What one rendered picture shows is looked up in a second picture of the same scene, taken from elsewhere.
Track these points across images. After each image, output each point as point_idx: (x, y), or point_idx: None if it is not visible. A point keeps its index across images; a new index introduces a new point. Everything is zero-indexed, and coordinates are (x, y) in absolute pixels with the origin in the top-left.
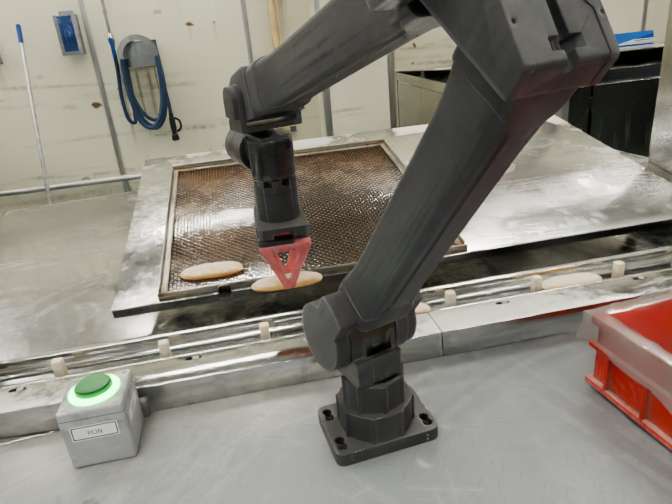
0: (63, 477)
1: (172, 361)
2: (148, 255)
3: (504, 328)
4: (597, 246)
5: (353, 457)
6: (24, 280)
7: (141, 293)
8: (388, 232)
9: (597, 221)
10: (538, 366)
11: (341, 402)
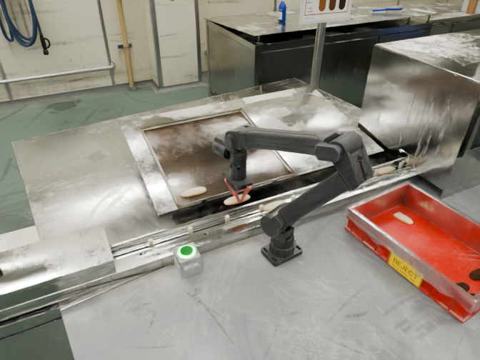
0: (179, 283)
1: (198, 235)
2: (158, 184)
3: (315, 210)
4: None
5: (279, 263)
6: (75, 194)
7: (167, 205)
8: (304, 201)
9: None
10: (328, 223)
11: (273, 246)
